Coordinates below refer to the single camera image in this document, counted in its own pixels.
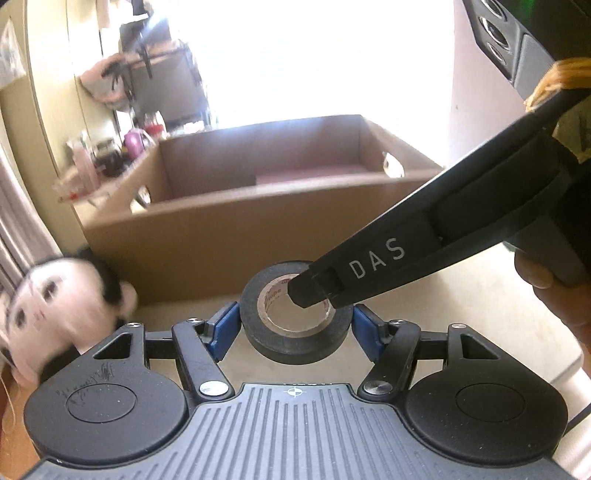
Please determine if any plastic bag on wardrobe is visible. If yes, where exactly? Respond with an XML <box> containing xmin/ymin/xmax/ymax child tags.
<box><xmin>0</xmin><ymin>19</ymin><xmax>27</xmax><ymax>89</ymax></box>

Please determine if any person right hand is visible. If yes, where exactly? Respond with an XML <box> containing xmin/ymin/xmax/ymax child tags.
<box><xmin>514</xmin><ymin>251</ymin><xmax>591</xmax><ymax>354</ymax></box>

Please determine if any cluttered folding side table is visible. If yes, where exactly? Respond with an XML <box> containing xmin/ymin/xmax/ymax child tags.
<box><xmin>53</xmin><ymin>128</ymin><xmax>157</xmax><ymax>204</ymax></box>

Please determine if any plush doll black hair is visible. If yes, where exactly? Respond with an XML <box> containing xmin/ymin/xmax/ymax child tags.
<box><xmin>1</xmin><ymin>247</ymin><xmax>138</xmax><ymax>387</ymax></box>

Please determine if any beige curtain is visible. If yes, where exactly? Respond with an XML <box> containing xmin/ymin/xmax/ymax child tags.
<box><xmin>0</xmin><ymin>120</ymin><xmax>61</xmax><ymax>295</ymax></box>

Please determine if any pink plastic tumbler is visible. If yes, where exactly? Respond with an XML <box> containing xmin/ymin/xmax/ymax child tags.
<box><xmin>73</xmin><ymin>143</ymin><xmax>100</xmax><ymax>191</ymax></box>

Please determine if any black wheelchair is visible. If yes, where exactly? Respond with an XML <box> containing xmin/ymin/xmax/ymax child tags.
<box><xmin>101</xmin><ymin>18</ymin><xmax>211</xmax><ymax>129</ymax></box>

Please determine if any black electrical tape roll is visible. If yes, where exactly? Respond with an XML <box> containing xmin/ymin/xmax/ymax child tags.
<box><xmin>239</xmin><ymin>261</ymin><xmax>353</xmax><ymax>365</ymax></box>

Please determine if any brown cardboard box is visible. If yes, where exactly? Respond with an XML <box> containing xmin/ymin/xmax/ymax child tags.
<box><xmin>84</xmin><ymin>115</ymin><xmax>440</xmax><ymax>304</ymax></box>

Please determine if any purple plastic bottle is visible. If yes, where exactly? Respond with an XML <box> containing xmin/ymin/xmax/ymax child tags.
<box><xmin>123</xmin><ymin>128</ymin><xmax>152</xmax><ymax>160</ymax></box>

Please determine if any pink paper booklet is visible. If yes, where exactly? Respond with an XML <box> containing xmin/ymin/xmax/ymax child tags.
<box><xmin>256</xmin><ymin>164</ymin><xmax>369</xmax><ymax>185</ymax></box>

